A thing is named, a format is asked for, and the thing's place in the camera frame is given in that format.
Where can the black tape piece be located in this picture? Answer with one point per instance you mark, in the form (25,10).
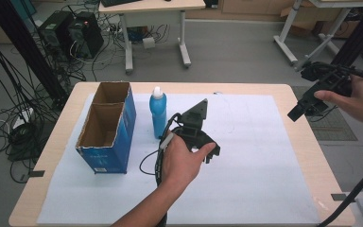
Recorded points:
(37,173)
(338,197)

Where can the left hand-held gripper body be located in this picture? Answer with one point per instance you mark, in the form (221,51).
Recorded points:
(193,126)

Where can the person's left hand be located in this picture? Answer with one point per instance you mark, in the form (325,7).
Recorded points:
(179,160)

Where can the black computer tower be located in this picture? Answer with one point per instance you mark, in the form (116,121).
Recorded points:
(55,31)
(86,36)

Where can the blue cardboard box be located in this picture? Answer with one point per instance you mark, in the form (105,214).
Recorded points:
(113,135)

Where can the white power adapter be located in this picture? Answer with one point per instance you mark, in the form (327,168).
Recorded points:
(148,43)

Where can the white metal table frame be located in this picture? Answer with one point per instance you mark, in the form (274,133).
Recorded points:
(299,28)

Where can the wooden desk with white legs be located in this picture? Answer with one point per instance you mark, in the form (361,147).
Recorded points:
(157,6)

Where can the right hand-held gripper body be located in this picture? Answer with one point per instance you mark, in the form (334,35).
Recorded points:
(329,78)

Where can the white power strip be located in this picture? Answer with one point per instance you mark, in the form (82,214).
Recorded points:
(23,117)

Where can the black keyboard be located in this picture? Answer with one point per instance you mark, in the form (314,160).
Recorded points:
(119,2)

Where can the blue bottle with white cap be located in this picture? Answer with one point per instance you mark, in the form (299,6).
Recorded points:
(158,110)

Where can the grey floor mat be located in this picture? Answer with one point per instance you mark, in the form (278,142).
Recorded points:
(337,126)

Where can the black metal post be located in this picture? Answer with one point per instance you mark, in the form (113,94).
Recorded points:
(28,50)
(359,34)

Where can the person's right hand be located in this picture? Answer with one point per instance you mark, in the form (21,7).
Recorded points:
(359,101)

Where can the white table sheet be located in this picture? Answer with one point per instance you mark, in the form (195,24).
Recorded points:
(252,157)

